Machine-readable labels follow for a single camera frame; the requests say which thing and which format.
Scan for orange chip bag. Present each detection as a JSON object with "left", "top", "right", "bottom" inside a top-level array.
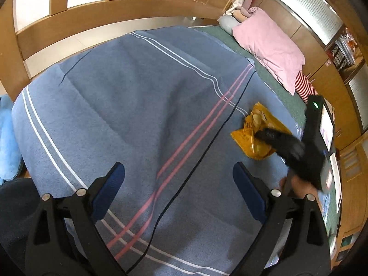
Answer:
[{"left": 230, "top": 101, "right": 293, "bottom": 161}]

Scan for person's right hand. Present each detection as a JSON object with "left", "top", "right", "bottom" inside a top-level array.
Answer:
[{"left": 288, "top": 175, "right": 322, "bottom": 210}]

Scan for white flat tray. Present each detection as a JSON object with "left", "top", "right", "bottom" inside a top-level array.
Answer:
[{"left": 319, "top": 104, "right": 342, "bottom": 213}]

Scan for green bed mat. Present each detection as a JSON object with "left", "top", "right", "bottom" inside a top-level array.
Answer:
[{"left": 194, "top": 26, "right": 340, "bottom": 235}]

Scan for striped plush doll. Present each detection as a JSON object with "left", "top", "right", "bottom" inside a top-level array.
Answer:
[{"left": 295, "top": 71, "right": 319, "bottom": 104}]

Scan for frosted window right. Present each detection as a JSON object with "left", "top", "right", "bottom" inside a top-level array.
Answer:
[{"left": 348, "top": 63, "right": 368, "bottom": 131}]

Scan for frosted window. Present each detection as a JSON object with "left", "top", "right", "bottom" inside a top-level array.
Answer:
[
  {"left": 280, "top": 0, "right": 343, "bottom": 46},
  {"left": 348, "top": 63, "right": 368, "bottom": 131}
]

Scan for light blue plush cushion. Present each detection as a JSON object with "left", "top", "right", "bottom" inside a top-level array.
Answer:
[{"left": 0, "top": 95, "right": 24, "bottom": 184}]

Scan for pink pillow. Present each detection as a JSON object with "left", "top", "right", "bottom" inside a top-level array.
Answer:
[{"left": 232, "top": 7, "right": 305, "bottom": 95}]

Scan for stack of books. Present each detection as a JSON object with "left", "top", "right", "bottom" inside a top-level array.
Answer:
[{"left": 329, "top": 27, "right": 362, "bottom": 72}]

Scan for frosted window left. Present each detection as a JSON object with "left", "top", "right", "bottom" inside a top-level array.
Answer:
[{"left": 280, "top": 0, "right": 343, "bottom": 46}]

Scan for blue striped blanket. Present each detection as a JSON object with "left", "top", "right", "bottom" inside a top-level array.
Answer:
[{"left": 12, "top": 26, "right": 299, "bottom": 275}]

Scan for light blue small pillow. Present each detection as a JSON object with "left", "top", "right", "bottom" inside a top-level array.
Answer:
[{"left": 218, "top": 15, "right": 240, "bottom": 36}]

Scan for wooden wall cabinets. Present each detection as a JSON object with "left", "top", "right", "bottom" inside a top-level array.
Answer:
[{"left": 254, "top": 0, "right": 367, "bottom": 267}]

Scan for wooden bed rail left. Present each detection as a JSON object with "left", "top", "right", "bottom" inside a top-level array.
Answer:
[{"left": 1, "top": 0, "right": 233, "bottom": 100}]

